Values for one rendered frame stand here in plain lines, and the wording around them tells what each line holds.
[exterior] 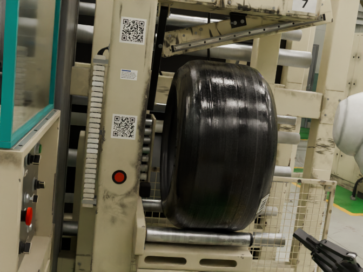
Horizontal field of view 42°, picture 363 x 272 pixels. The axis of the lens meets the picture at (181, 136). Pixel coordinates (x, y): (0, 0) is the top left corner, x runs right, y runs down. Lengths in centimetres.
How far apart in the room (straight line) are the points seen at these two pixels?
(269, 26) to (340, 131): 104
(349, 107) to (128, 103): 73
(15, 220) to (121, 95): 69
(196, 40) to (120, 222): 76
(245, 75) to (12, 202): 85
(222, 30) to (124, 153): 68
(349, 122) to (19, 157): 59
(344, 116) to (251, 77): 56
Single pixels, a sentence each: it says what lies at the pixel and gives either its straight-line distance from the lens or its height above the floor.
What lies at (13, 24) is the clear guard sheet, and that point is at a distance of 82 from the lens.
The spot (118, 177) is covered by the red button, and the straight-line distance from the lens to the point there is 149.
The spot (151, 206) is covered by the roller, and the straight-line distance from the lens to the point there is 175.
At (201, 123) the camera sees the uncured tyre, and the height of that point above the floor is 127.
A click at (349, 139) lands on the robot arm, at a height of 133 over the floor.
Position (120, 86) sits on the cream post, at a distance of 145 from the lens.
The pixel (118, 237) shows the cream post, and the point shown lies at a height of 86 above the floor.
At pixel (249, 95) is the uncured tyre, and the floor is 136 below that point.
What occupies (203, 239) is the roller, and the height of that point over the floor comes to 90.
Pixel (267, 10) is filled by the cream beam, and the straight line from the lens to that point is 180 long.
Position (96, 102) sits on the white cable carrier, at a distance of 149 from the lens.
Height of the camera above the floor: 145
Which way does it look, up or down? 10 degrees down
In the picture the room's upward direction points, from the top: 7 degrees clockwise
